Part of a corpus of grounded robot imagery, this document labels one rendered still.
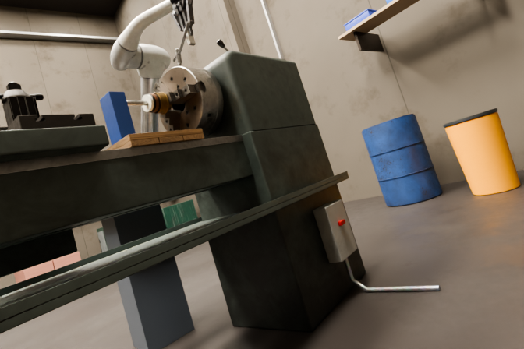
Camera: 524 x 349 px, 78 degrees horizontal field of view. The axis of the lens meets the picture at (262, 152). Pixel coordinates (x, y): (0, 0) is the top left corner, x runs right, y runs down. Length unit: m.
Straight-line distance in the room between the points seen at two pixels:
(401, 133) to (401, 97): 0.92
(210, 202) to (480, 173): 2.28
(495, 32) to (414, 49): 0.77
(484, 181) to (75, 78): 9.50
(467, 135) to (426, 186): 0.69
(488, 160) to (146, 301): 2.66
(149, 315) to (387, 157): 2.57
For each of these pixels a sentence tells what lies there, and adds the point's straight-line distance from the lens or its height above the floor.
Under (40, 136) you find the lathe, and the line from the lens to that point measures 0.95.
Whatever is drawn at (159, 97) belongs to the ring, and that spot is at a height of 1.09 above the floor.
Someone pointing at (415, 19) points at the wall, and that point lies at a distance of 4.33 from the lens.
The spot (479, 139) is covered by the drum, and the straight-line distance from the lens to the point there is 3.14.
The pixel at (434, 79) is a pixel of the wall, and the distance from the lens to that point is 4.19.
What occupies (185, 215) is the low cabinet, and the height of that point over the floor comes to 0.44.
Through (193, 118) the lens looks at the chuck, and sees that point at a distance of 1.42.
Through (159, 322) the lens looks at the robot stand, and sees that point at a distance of 1.92.
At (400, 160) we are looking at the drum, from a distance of 3.49.
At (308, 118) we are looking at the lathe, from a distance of 1.83.
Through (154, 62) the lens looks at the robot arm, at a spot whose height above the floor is 1.43.
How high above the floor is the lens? 0.64
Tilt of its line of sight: 5 degrees up
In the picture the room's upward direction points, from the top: 17 degrees counter-clockwise
